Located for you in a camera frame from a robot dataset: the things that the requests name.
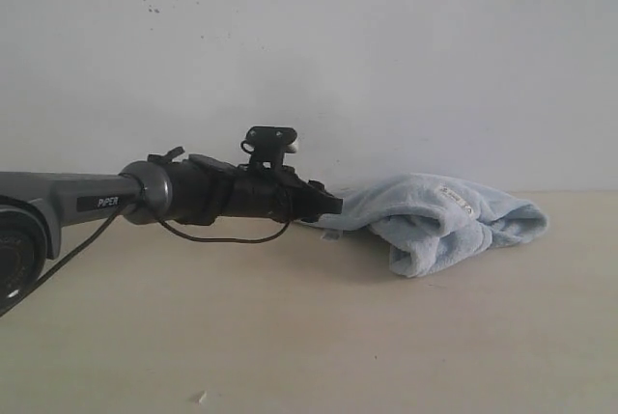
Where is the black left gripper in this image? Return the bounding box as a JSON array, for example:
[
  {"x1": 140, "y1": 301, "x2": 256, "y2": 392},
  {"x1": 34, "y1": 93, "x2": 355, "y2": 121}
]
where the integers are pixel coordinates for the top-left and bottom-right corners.
[{"x1": 147, "y1": 148, "x2": 343, "y2": 226}]

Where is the light blue fluffy towel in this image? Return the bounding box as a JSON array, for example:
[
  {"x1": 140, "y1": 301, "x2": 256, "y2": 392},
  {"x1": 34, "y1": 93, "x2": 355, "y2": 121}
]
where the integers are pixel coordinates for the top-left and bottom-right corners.
[{"x1": 314, "y1": 173, "x2": 549, "y2": 278}]

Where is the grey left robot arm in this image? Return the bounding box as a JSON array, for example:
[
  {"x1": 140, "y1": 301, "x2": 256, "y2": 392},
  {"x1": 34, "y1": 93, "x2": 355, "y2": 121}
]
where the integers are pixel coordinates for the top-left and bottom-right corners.
[{"x1": 1, "y1": 148, "x2": 343, "y2": 313}]

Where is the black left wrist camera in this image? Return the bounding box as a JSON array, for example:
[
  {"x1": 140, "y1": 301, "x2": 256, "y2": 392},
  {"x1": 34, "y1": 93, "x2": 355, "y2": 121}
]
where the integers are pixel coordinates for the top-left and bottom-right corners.
[{"x1": 240, "y1": 125, "x2": 298, "y2": 171}]

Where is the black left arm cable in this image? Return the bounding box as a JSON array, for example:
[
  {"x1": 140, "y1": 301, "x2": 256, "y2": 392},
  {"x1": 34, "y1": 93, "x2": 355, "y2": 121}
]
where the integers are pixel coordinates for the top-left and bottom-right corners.
[{"x1": 0, "y1": 186, "x2": 296, "y2": 317}]

